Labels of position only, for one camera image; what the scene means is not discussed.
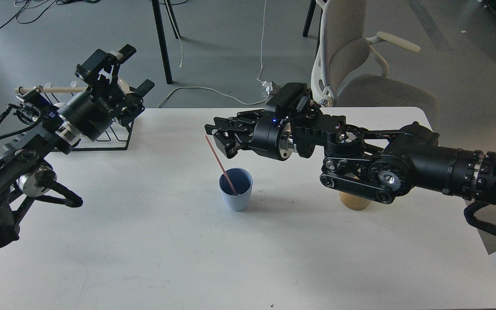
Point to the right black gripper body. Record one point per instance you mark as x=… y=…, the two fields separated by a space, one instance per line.
x=271 y=138

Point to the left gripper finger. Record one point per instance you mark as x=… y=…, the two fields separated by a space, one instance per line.
x=130 y=108
x=103 y=67

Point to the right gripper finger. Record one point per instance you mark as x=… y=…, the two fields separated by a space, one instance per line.
x=231 y=137
x=246 y=121

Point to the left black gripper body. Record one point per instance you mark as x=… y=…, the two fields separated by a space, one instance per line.
x=91 y=111

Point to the pink chopstick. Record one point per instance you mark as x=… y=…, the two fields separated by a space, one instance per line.
x=226 y=176

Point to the blue plastic cup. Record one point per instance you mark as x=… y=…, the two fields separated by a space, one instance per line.
x=236 y=195

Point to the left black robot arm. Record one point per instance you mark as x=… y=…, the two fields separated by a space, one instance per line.
x=25 y=175

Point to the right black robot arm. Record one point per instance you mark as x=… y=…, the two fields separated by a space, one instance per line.
x=375 y=165

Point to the white mug rear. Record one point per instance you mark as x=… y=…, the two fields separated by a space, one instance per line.
x=127 y=89

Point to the black table leg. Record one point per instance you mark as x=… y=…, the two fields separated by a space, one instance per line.
x=161 y=35

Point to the grey office chair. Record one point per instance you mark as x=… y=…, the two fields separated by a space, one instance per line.
x=349 y=72

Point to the bamboo cylinder holder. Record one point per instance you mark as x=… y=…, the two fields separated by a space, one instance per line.
x=354 y=202

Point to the black wire mug rack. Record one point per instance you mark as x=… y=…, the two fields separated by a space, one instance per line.
x=115 y=137

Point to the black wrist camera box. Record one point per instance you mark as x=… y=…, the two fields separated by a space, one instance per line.
x=284 y=99

